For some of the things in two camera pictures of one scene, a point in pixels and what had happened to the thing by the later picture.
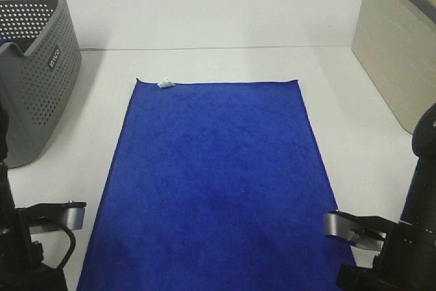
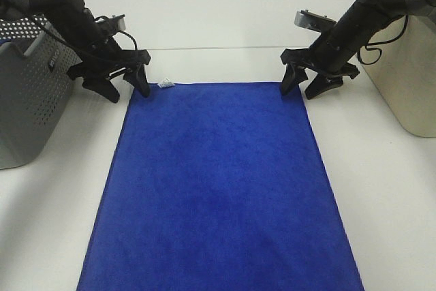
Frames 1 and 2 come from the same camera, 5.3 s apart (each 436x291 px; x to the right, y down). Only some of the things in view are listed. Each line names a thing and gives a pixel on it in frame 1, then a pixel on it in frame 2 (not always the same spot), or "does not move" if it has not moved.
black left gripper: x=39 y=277 -> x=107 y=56
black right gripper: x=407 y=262 -> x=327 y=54
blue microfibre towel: x=216 y=185 does not move
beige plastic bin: x=394 y=40 does not move
